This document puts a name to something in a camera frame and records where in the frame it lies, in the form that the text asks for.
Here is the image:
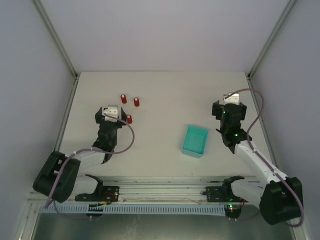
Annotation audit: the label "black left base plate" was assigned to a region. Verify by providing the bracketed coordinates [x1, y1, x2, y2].
[74, 186, 120, 203]

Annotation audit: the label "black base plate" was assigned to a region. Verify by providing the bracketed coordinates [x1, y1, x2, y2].
[74, 186, 120, 203]
[202, 186, 247, 204]

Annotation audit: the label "light blue cable duct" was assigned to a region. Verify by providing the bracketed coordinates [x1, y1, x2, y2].
[39, 203, 225, 217]

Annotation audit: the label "aluminium frame post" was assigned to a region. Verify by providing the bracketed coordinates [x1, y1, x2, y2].
[31, 0, 78, 80]
[246, 0, 297, 81]

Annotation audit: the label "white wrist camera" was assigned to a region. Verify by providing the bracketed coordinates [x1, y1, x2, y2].
[223, 93, 240, 105]
[102, 105, 119, 122]

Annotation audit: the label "teal plastic bin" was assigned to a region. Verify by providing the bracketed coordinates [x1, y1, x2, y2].
[181, 125, 209, 159]

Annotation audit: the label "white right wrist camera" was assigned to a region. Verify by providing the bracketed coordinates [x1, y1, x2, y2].
[223, 93, 240, 105]

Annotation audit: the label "red large spring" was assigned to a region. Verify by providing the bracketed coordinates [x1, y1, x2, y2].
[126, 114, 133, 124]
[133, 97, 140, 107]
[120, 94, 127, 104]

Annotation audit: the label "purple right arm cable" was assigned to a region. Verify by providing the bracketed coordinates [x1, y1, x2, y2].
[223, 88, 305, 228]

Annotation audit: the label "left aluminium frame post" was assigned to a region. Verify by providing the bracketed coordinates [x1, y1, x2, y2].
[31, 0, 78, 80]

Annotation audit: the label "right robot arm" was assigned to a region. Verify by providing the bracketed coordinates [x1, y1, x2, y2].
[212, 101, 304, 228]

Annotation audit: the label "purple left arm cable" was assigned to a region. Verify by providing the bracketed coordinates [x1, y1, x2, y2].
[45, 115, 136, 222]

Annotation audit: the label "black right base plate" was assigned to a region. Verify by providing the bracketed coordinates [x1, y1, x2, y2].
[202, 186, 247, 204]

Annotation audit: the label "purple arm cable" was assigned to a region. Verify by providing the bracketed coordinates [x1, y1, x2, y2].
[223, 88, 305, 228]
[45, 115, 136, 222]

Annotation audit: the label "right aluminium frame post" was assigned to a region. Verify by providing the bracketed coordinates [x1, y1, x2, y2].
[246, 0, 297, 81]

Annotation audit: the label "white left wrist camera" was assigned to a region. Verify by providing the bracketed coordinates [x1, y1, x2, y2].
[102, 105, 119, 122]

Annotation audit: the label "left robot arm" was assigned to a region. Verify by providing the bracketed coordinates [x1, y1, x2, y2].
[32, 105, 127, 203]

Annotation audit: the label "aluminium mounting rail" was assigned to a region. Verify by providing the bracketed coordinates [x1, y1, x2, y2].
[27, 176, 229, 205]

